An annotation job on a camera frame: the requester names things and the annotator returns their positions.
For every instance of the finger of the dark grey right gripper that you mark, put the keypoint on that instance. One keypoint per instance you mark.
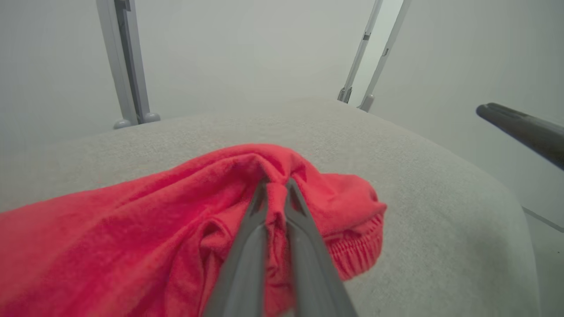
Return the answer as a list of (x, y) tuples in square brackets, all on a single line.
[(528, 130)]

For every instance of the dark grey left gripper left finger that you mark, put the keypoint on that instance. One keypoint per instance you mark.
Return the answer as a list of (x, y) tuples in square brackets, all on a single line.
[(244, 264)]

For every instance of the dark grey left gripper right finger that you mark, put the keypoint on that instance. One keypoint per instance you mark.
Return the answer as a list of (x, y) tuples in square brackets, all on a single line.
[(313, 273)]

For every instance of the red shorts with white stripe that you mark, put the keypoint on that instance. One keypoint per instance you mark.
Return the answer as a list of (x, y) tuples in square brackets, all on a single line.
[(132, 237)]

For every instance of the slim grey aluminium post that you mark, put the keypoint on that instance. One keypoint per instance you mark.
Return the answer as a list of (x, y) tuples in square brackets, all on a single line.
[(359, 53), (383, 57)]

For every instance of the grey aluminium post with round feet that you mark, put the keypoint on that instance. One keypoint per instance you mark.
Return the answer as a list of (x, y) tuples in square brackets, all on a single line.
[(125, 66)]

